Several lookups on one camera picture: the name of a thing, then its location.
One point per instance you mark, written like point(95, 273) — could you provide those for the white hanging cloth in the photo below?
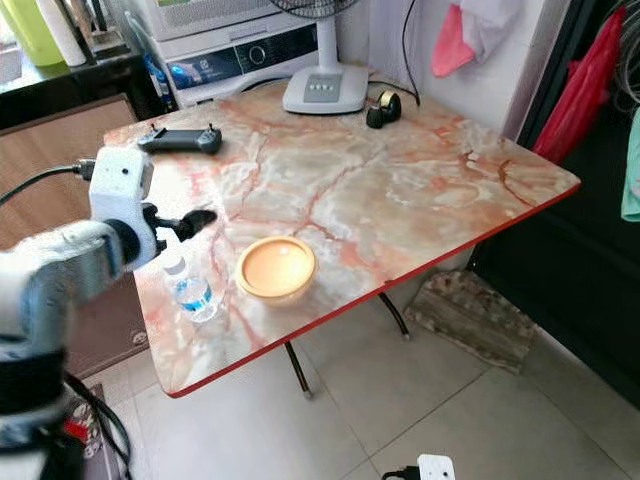
point(495, 25)

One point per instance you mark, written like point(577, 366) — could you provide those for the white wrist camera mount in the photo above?
point(120, 190)
point(436, 468)

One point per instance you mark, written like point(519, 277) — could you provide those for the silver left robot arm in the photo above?
point(50, 290)

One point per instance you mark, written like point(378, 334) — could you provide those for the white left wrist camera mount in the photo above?
point(120, 190)

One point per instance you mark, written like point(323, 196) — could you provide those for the brown wooden cabinet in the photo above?
point(50, 150)

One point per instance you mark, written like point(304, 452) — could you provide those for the teal hanging cloth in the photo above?
point(632, 170)

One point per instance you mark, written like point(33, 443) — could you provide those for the white standing fan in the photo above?
point(325, 88)

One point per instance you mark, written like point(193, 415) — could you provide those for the green plastic container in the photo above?
point(32, 28)

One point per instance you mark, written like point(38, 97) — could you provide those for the marble pattern folding table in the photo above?
point(370, 200)

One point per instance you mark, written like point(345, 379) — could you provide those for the black tape dispenser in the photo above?
point(382, 110)

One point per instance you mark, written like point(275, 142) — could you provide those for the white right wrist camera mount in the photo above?
point(436, 468)

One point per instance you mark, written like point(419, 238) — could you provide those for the brown patterned doormat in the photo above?
point(475, 320)

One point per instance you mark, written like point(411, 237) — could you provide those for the pink hanging cloth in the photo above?
point(450, 52)

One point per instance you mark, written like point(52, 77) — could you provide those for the tan round plastic bowl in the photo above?
point(277, 268)

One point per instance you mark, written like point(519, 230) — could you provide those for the black remote controller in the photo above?
point(180, 140)

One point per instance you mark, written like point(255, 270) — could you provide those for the clear plastic water bottle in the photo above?
point(192, 290)

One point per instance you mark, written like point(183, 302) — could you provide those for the white paper roll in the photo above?
point(62, 30)

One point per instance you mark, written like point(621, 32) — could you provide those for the red hanging cloth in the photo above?
point(580, 90)

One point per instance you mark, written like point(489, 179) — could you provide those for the white washing machine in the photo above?
point(240, 58)

